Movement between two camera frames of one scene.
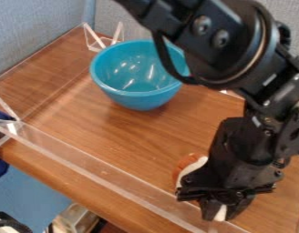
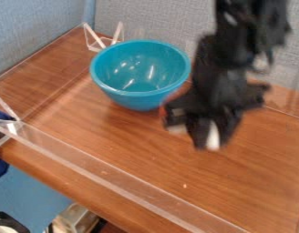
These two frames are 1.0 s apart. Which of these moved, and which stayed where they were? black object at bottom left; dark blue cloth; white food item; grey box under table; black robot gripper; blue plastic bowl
Moved: white food item; black robot gripper
Stayed: dark blue cloth; grey box under table; black object at bottom left; blue plastic bowl
